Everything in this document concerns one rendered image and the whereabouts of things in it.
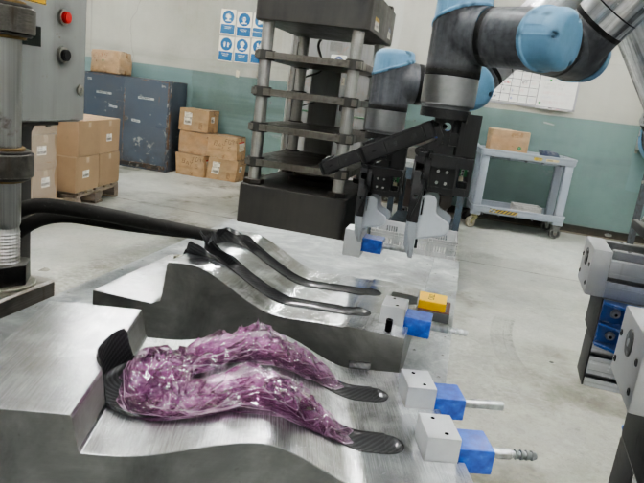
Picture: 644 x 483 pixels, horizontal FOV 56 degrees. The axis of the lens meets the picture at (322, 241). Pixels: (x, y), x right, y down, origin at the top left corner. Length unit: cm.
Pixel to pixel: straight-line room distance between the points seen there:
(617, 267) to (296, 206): 395
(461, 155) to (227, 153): 681
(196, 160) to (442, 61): 700
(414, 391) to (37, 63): 106
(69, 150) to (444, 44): 478
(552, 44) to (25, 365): 67
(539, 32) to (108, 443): 64
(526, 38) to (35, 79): 102
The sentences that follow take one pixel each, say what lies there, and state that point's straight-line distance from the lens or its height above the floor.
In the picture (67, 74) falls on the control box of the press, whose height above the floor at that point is 118.
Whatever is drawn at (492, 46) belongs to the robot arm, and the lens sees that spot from 81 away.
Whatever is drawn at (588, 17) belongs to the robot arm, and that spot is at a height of 135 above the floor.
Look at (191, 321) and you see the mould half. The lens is 96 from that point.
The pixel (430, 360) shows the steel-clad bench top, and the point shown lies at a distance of 104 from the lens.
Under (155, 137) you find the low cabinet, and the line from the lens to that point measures 789.
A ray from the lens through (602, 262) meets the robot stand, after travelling 123.
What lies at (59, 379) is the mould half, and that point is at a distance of 65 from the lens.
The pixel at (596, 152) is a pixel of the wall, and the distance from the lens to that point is 749.
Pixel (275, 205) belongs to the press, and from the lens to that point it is 504.
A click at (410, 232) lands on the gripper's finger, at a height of 104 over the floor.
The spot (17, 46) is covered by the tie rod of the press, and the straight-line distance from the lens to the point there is 121.
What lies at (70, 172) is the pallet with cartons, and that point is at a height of 32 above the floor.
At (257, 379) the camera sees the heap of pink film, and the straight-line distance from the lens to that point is 63.
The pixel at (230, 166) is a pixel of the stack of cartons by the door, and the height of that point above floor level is 20.
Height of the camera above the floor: 121
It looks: 14 degrees down
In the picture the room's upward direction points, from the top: 7 degrees clockwise
